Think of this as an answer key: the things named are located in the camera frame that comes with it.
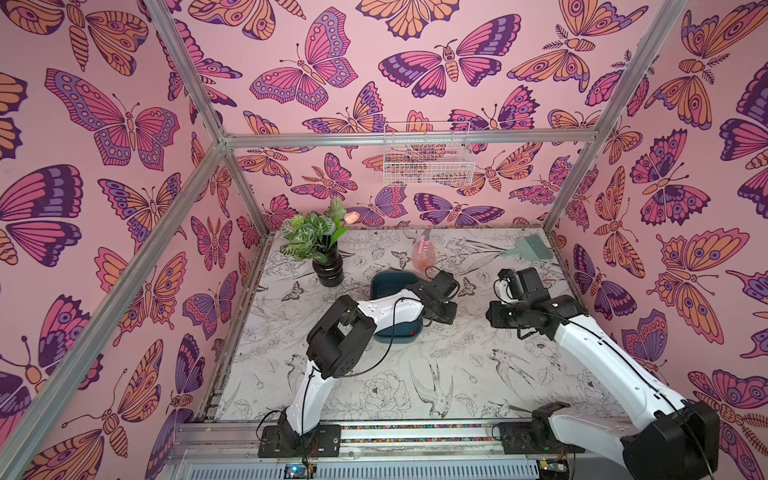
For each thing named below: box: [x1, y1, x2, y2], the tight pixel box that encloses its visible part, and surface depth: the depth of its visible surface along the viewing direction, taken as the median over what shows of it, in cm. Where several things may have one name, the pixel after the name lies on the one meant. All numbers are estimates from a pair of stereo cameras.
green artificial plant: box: [280, 197, 360, 263], surface depth 87 cm
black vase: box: [312, 233, 345, 287], surface depth 100 cm
